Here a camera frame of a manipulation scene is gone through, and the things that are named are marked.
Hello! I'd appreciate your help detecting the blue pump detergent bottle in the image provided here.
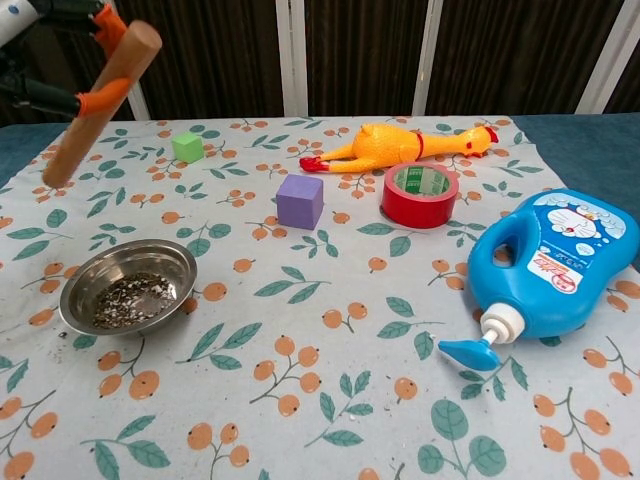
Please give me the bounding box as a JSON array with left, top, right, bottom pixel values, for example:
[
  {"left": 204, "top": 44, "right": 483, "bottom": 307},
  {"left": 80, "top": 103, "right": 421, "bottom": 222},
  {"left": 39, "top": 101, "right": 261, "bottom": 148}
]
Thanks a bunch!
[{"left": 437, "top": 188, "right": 640, "bottom": 373}]

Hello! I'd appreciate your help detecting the purple foam cube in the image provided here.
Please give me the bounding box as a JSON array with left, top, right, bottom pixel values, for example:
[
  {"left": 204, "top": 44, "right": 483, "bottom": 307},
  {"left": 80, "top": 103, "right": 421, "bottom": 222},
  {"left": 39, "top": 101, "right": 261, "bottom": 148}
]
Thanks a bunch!
[{"left": 275, "top": 173, "right": 325, "bottom": 232}]

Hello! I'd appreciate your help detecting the green foam cube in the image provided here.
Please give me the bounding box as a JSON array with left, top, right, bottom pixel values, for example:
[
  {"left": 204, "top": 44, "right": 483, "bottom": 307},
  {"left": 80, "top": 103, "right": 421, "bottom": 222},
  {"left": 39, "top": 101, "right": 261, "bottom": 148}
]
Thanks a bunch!
[{"left": 170, "top": 132, "right": 206, "bottom": 164}]

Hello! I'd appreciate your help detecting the stainless steel bowl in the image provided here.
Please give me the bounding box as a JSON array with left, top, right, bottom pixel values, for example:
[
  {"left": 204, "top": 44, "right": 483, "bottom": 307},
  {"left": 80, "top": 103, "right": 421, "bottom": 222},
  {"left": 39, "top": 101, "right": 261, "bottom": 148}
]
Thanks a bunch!
[{"left": 59, "top": 238, "right": 200, "bottom": 338}]

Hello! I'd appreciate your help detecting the red tape roll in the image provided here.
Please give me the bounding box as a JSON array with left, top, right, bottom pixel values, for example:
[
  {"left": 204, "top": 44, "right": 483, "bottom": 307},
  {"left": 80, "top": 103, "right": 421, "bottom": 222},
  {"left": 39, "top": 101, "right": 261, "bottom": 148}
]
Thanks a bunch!
[{"left": 380, "top": 161, "right": 460, "bottom": 231}]

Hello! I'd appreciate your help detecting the yellow rubber chicken toy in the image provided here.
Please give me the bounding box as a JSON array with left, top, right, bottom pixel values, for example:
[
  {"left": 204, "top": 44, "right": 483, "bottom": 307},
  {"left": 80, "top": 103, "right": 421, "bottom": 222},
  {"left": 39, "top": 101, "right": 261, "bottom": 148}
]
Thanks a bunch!
[{"left": 298, "top": 122, "right": 502, "bottom": 176}]

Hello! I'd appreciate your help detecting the wooden rolling pin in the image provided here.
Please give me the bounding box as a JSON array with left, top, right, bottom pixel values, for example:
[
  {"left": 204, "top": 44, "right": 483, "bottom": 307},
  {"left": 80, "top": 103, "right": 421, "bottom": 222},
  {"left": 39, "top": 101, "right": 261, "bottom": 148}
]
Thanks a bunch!
[{"left": 41, "top": 20, "right": 164, "bottom": 189}]

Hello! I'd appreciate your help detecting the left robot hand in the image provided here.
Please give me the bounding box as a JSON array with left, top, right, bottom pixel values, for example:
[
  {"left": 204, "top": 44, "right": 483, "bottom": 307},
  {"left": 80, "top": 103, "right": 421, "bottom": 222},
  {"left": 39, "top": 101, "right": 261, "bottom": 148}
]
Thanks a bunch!
[{"left": 0, "top": 0, "right": 133, "bottom": 121}]

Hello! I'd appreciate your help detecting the floral print tablecloth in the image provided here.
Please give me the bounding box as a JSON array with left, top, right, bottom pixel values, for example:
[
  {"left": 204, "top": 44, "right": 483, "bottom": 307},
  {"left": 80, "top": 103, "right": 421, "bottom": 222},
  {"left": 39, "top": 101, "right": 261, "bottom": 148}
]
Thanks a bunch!
[{"left": 0, "top": 115, "right": 640, "bottom": 480}]

